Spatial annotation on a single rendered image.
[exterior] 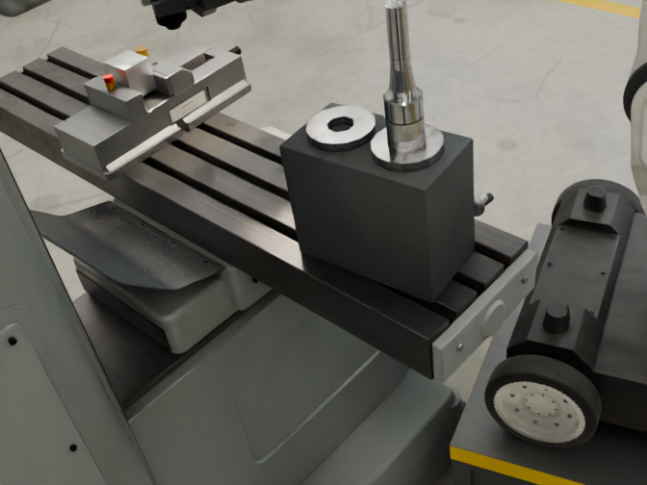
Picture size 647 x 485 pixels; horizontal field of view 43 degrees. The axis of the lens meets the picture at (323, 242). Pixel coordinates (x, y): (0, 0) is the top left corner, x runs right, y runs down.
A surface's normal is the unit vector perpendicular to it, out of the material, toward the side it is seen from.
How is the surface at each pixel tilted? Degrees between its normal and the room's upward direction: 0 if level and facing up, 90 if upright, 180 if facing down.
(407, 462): 68
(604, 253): 0
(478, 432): 0
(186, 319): 90
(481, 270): 0
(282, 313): 90
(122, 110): 90
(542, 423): 90
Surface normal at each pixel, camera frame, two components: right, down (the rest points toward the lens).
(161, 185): -0.13, -0.76
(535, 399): -0.41, 0.63
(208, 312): 0.73, 0.37
